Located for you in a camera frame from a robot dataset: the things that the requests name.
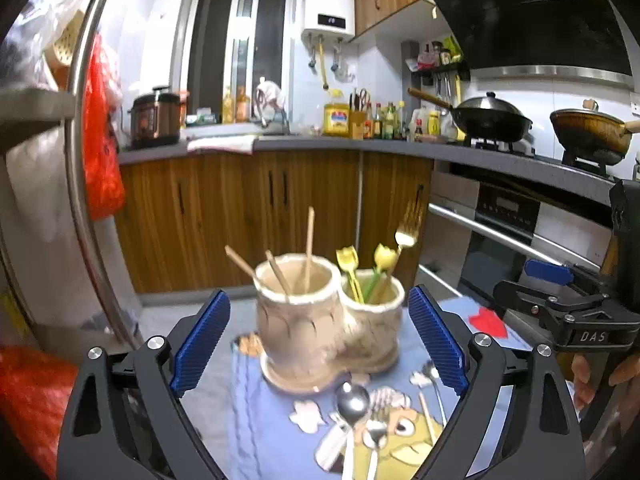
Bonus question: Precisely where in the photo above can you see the crumpled red plastic bag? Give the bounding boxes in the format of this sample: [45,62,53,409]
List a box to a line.
[0,345,81,478]

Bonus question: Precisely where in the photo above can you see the large embossed steel spoon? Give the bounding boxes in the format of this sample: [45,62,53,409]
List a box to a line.
[335,381,372,480]

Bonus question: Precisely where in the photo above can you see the knife block with scissors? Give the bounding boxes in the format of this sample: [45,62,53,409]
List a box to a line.
[348,87,372,140]

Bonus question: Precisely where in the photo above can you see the black wok with wooden handle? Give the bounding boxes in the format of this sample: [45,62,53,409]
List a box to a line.
[407,87,533,143]

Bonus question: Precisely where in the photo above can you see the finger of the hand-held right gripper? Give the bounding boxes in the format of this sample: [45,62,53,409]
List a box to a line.
[492,280,566,328]
[524,258,616,297]

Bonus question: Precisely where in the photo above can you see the row of sauce bottles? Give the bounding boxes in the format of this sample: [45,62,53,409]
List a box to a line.
[364,101,412,141]

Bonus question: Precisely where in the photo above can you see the yellow cooking oil jug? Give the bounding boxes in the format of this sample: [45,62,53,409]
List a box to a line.
[323,102,351,136]

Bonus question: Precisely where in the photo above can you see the wooden kitchen cabinets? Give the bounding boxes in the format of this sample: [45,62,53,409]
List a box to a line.
[117,150,435,295]

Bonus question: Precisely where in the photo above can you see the black range hood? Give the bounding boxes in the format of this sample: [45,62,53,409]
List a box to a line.
[417,0,636,88]

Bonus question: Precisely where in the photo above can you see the white water heater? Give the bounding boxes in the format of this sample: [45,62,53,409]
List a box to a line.
[301,0,357,43]

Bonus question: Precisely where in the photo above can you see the cream floral ceramic utensil holder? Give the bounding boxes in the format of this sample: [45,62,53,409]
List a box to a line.
[252,255,406,395]

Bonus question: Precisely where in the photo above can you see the hanging red plastic bag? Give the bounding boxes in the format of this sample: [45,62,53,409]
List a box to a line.
[82,32,126,221]

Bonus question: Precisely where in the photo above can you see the faucet with white cloth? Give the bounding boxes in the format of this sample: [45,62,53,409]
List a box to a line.
[255,77,291,133]

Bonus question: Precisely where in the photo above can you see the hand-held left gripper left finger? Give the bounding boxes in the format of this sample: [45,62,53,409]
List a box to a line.
[56,288,232,480]

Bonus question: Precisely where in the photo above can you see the hammered handle steel spoon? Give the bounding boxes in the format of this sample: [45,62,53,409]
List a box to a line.
[365,421,390,480]

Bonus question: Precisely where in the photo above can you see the stainless built-in oven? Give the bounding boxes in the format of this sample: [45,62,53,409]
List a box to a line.
[417,170,616,311]

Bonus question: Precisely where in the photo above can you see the electric pressure cooker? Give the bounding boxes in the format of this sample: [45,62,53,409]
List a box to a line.
[127,86,183,150]

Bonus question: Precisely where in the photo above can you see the wall spice shelf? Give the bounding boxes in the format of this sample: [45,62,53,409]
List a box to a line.
[410,35,471,86]

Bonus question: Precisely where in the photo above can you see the person's right hand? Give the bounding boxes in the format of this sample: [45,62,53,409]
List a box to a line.
[571,352,640,413]

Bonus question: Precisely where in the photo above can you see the small steel spoon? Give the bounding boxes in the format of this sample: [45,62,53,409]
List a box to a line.
[421,360,449,427]

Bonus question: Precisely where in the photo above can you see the white plastic bag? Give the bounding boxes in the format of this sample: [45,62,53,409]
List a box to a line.
[0,110,86,321]

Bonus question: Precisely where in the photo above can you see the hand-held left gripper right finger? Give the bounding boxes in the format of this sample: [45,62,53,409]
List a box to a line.
[407,285,587,480]

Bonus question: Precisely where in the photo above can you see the wooden chopstick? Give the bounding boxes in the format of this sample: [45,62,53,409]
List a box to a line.
[417,391,438,443]
[225,246,261,283]
[302,206,316,291]
[265,250,293,298]

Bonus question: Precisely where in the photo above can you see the brown wok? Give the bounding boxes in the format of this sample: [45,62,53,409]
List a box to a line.
[550,100,640,158]

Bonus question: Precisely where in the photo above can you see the metal storage rack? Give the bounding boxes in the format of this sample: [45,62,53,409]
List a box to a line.
[0,0,146,351]

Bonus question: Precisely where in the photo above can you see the black gas stove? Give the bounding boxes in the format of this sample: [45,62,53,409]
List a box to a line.
[447,137,616,176]

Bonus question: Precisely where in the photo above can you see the tan woven basket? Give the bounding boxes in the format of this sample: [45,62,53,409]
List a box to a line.
[42,10,86,91]

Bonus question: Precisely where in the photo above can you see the white towel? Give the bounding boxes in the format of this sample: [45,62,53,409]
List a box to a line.
[186,134,258,156]

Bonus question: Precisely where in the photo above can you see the gold fork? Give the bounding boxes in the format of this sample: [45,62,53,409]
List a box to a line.
[375,200,425,303]

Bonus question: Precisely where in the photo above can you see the glass sliding window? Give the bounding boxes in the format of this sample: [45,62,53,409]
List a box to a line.
[182,0,296,126]

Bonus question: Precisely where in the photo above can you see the blue cartoon printed cloth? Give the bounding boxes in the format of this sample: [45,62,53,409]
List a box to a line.
[227,295,536,480]

